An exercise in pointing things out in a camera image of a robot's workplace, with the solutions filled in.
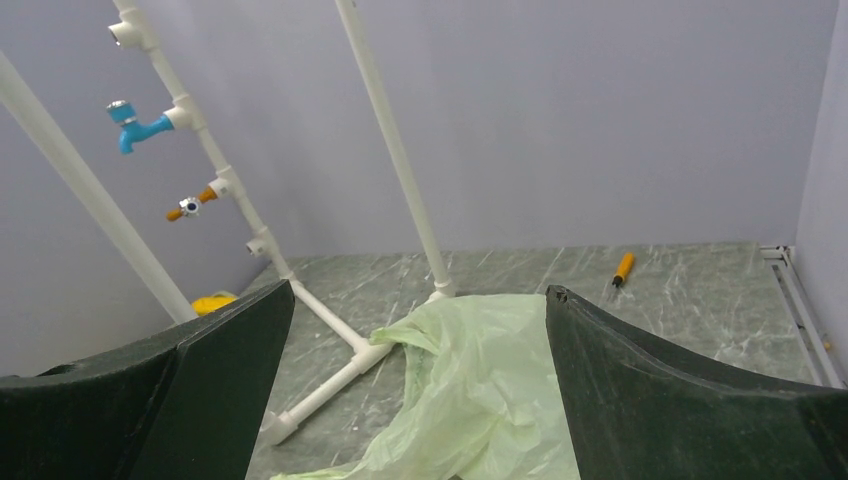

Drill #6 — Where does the light green plastic bag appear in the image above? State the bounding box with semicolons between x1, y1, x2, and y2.
313;294;579;479

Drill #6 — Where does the orange faucet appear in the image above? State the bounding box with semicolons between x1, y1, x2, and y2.
165;187;218;222

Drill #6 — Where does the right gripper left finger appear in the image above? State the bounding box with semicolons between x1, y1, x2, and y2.
1;280;295;479

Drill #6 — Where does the blue faucet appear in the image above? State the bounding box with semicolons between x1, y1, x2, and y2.
106;100;175;155

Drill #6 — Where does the white PVC pipe frame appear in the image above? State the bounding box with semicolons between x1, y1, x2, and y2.
1;1;456;445

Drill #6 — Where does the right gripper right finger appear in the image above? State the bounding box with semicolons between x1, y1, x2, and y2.
545;286;847;479

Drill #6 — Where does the orange handle screwdriver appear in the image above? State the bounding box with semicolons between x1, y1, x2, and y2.
611;252;635;288

